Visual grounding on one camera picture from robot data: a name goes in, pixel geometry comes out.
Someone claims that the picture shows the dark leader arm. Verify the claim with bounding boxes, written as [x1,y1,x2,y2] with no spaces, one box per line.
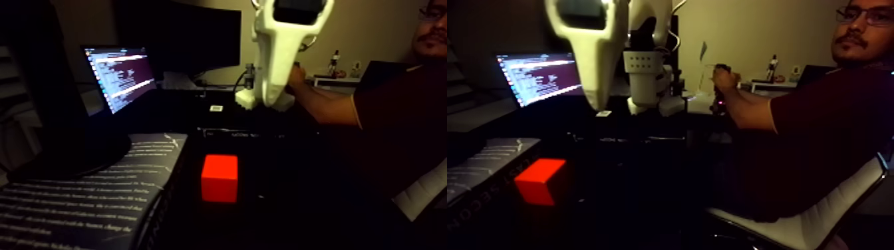
[710,62,732,117]

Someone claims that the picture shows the red cube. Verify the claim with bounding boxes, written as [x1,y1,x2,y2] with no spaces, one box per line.
[514,158,568,207]

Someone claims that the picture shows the person's right hand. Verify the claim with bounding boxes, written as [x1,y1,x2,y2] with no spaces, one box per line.
[710,64,740,96]

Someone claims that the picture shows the white desk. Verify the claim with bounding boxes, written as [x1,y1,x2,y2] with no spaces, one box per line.
[688,80,797,118]

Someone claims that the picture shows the dark book with white text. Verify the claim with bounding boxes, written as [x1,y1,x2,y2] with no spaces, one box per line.
[447,137,542,235]

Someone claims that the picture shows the person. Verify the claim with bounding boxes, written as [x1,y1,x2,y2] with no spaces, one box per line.
[719,0,894,223]

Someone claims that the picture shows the white chair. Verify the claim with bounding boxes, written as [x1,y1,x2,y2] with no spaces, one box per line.
[705,152,891,250]

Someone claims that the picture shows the eyeglasses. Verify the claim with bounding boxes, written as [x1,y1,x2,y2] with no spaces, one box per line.
[835,5,894,27]

